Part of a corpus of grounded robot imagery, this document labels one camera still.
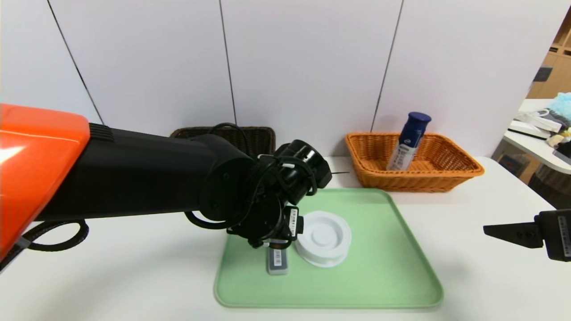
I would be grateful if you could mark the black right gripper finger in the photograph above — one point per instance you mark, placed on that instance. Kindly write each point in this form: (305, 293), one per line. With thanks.
(517, 234)

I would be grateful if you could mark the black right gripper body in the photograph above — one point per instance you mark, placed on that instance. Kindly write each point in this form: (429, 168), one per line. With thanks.
(557, 234)

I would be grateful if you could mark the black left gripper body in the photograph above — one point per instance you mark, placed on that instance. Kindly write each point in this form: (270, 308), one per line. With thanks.
(293, 221)

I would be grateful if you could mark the white round plastic spool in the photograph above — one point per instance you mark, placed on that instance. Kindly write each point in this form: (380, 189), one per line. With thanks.
(325, 238)

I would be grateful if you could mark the grey pencil lead case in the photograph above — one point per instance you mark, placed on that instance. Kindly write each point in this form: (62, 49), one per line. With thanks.
(277, 261)

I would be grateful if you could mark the blue white bottle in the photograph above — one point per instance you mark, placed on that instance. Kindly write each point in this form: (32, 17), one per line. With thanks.
(408, 142)

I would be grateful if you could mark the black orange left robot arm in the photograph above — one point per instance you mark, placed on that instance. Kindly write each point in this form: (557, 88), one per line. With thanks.
(134, 174)

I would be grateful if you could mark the dark brown wicker basket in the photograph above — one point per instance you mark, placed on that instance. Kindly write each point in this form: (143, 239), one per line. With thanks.
(258, 138)

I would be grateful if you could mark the orange wicker basket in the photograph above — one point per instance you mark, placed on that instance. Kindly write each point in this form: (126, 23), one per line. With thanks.
(424, 183)

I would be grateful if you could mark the dark brown storage bin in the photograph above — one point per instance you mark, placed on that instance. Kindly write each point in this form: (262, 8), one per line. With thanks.
(548, 185)

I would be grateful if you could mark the white side table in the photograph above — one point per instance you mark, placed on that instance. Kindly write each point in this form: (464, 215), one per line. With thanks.
(531, 149)

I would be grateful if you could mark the beige plush toy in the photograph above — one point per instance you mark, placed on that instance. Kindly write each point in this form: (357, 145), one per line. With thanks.
(555, 139)

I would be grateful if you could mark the light green plastic tray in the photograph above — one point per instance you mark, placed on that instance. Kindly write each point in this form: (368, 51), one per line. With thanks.
(379, 276)

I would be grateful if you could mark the white power strip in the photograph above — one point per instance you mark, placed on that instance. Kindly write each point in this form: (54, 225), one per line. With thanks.
(531, 124)

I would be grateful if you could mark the light blue cloth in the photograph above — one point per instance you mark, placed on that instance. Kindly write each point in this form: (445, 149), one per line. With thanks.
(561, 104)

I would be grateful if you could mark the wooden shelf unit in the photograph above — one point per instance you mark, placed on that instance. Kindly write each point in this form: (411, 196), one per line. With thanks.
(557, 67)

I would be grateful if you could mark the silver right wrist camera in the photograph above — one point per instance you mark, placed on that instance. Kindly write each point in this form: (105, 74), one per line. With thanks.
(563, 154)

